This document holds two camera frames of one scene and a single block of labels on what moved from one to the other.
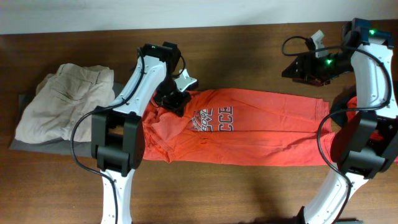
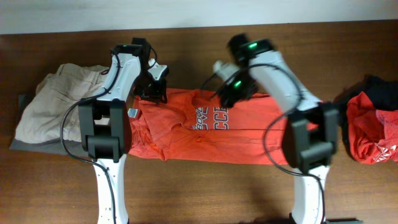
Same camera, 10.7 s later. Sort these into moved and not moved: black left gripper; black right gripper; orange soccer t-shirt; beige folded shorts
Moved: black left gripper; black right gripper
Not moved: beige folded shorts; orange soccer t-shirt
